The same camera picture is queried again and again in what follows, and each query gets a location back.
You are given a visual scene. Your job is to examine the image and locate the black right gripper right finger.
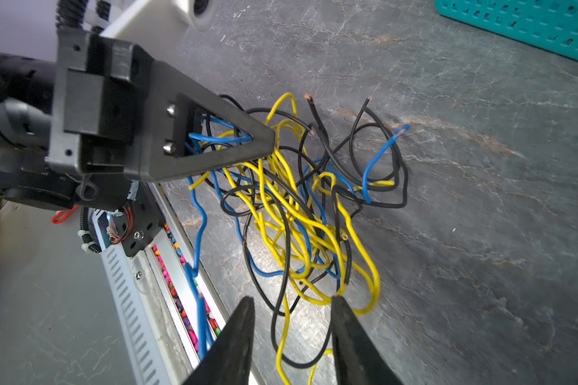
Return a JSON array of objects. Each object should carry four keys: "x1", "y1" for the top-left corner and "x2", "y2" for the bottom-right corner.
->
[{"x1": 331, "y1": 297, "x2": 402, "y2": 385}]

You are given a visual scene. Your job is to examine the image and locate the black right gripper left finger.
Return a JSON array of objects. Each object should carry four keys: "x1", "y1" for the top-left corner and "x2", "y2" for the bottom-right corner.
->
[{"x1": 183, "y1": 297, "x2": 255, "y2": 385}]

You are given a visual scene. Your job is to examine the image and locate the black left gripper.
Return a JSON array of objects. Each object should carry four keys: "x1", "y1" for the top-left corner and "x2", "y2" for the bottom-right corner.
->
[{"x1": 48, "y1": 29, "x2": 276, "y2": 182}]

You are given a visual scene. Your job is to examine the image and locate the yellow cable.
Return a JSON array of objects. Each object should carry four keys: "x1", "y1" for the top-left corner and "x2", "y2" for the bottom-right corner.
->
[{"x1": 187, "y1": 92, "x2": 381, "y2": 385}]

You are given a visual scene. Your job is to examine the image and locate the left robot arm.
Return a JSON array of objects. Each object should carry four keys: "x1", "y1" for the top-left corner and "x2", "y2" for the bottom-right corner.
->
[{"x1": 0, "y1": 1, "x2": 276, "y2": 211}]

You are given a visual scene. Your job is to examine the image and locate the teal plastic basket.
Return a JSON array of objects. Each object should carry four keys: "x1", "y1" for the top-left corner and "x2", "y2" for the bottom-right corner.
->
[{"x1": 434, "y1": 0, "x2": 578, "y2": 61}]

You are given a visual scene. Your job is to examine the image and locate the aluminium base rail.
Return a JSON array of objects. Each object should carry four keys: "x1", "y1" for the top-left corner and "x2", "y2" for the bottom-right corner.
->
[{"x1": 82, "y1": 182, "x2": 230, "y2": 384}]

